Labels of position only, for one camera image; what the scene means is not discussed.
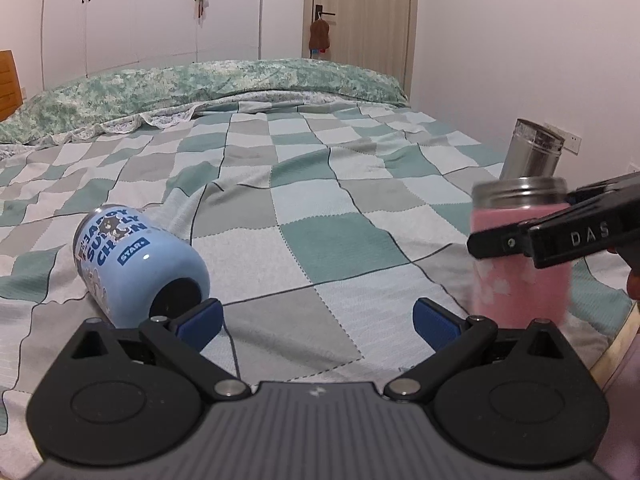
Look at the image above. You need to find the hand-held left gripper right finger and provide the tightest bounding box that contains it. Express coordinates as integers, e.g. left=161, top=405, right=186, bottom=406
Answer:
left=383, top=297, right=577, bottom=404

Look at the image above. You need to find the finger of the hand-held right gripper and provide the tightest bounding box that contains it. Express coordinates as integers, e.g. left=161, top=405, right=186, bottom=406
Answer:
left=564, top=172, right=640, bottom=207
left=467, top=204, right=640, bottom=269

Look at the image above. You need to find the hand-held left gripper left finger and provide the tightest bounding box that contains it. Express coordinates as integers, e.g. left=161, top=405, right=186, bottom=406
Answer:
left=64, top=297, right=251, bottom=401

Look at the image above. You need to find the pink cup with steel rim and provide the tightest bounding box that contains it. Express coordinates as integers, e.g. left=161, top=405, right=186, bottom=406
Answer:
left=470, top=176, right=574, bottom=332

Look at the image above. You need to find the light blue printed cup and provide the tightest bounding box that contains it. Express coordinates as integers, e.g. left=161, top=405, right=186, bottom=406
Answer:
left=73, top=205, right=211, bottom=329

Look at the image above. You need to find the stainless steel cup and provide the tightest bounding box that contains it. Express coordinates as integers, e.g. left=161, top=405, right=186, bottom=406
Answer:
left=498, top=118, right=567, bottom=181

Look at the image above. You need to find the person's right hand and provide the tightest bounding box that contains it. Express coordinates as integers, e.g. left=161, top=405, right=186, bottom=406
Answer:
left=607, top=246, right=640, bottom=304

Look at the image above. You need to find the checkered green grey blanket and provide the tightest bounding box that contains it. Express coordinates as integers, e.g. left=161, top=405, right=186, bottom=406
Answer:
left=0, top=100, right=637, bottom=463

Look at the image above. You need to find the green floral quilt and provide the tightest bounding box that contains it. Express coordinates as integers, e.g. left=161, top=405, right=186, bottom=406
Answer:
left=0, top=57, right=409, bottom=147

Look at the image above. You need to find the beige door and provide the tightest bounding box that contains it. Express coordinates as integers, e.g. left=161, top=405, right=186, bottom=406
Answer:
left=302, top=0, right=419, bottom=92

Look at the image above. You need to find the wooden headboard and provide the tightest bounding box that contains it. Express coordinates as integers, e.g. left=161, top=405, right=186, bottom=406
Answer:
left=0, top=50, right=24, bottom=122

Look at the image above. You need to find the white wardrobe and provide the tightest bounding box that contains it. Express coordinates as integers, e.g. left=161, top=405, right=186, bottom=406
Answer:
left=41, top=0, right=264, bottom=90

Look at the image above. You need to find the white wall socket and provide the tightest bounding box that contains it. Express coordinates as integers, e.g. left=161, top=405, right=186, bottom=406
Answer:
left=544, top=122, right=584, bottom=155

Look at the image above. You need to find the brown bag on door handle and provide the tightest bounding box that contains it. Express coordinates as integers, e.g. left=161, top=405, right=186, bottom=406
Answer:
left=308, top=17, right=332, bottom=57

